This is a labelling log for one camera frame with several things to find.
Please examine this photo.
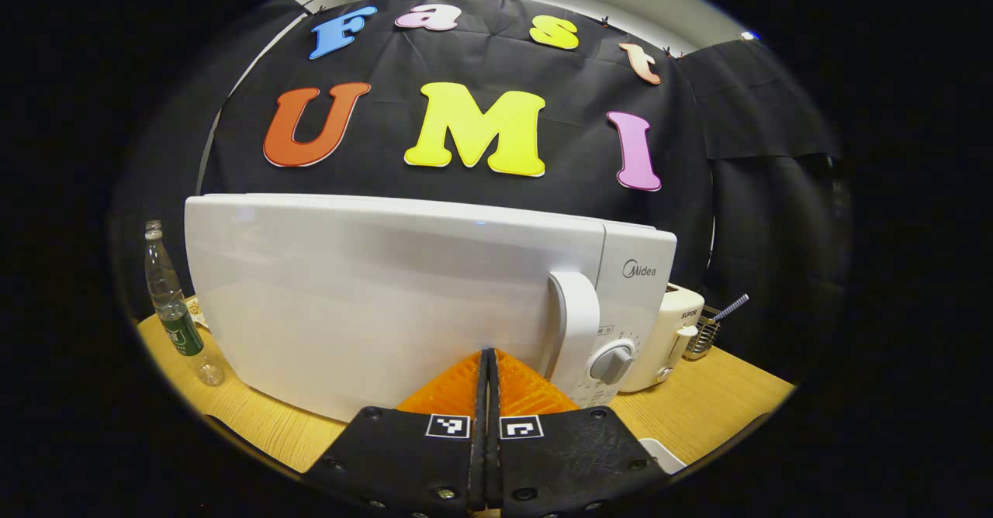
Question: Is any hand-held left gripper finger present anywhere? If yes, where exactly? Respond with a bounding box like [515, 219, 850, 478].
[301, 348, 489, 518]
[486, 347, 673, 518]

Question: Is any white microwave oven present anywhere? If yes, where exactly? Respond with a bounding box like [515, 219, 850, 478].
[185, 192, 679, 424]

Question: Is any white plastic tray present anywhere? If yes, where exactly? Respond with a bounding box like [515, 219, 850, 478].
[637, 437, 688, 475]

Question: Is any cream toaster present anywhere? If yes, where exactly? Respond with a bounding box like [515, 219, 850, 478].
[618, 284, 706, 394]

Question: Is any striped drinking straw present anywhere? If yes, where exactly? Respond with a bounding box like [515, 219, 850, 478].
[711, 293, 751, 324]

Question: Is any clear plastic water bottle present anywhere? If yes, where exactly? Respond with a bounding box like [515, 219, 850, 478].
[144, 220, 227, 388]

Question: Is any black backdrop cloth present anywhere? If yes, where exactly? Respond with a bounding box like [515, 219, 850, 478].
[109, 0, 854, 364]

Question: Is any wire mesh utensil basket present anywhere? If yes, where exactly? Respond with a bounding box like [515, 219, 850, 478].
[683, 306, 723, 362]

